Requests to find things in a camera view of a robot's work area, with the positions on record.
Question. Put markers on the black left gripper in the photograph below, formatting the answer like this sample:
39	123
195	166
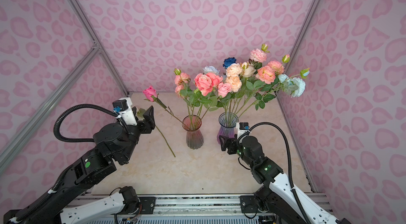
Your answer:
148	120

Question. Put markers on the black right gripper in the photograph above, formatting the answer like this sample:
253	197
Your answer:
233	142

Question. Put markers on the cream white artificial rose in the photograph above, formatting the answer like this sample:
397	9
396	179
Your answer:
140	114

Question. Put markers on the magenta pink rose stem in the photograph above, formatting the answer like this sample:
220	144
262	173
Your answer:
152	96

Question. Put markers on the purple blue glass vase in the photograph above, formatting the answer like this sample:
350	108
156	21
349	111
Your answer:
227	123

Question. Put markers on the red glass vase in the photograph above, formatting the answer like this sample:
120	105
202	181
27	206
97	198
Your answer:
194	137

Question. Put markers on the pink green carnation stem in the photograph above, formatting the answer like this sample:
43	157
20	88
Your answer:
285	60

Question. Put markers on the light pink rose stem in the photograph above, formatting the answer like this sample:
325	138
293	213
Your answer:
220	97

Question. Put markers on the peach rose stem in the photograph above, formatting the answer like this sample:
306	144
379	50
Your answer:
233	73

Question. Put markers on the red pink rose stem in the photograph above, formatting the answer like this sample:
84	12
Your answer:
215	81
199	98

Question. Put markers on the dark blue artificial rose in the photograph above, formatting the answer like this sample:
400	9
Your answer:
228	62

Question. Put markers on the pink carnation double stem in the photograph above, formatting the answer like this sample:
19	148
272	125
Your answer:
259	54

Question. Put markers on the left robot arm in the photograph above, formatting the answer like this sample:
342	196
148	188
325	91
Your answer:
115	143

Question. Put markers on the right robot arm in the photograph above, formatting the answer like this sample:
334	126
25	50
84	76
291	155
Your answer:
279	186

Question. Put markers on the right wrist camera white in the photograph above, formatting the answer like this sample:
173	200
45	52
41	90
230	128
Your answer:
242	129

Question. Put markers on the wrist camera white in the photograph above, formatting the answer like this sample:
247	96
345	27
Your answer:
242	129
124	108

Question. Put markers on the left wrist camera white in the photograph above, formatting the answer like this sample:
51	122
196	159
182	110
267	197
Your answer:
124	108

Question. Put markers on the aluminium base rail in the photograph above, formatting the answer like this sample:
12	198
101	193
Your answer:
165	205

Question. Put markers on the diagonal aluminium frame bar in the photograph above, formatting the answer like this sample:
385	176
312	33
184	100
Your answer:
20	139

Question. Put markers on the aluminium frame corner post right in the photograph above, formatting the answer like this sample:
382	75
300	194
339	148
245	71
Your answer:
305	26

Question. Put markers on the aluminium frame corner post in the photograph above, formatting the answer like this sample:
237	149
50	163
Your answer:
90	30
305	26

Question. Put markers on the aluminium frame corner post left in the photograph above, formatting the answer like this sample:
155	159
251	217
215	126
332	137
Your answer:
90	30

